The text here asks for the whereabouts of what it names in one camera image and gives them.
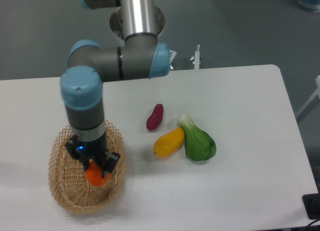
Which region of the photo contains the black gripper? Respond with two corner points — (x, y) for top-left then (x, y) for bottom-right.
(64, 134), (121, 179)

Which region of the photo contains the orange toy fruit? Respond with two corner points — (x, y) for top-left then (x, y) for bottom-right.
(85, 160), (111, 187)

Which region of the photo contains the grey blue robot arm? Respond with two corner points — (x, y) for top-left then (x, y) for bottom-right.
(60, 0), (170, 178)

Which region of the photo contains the oval wicker basket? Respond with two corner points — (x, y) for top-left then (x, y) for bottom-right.
(48, 120), (127, 215)

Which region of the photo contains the purple sweet potato toy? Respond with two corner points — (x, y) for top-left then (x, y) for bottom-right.
(146, 103), (164, 131)

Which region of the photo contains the yellow mango toy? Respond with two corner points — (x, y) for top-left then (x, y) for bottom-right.
(153, 127), (185, 158)

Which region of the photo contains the green bok choy toy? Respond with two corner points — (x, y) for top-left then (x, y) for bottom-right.
(177, 113), (217, 162)

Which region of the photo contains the black device at table edge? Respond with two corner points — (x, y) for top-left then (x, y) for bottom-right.
(302, 193), (320, 220)

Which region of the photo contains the blue object top right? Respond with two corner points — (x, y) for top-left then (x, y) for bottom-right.
(296, 0), (320, 13)

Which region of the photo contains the white frame at right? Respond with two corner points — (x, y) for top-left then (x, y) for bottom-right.
(295, 75), (320, 123)

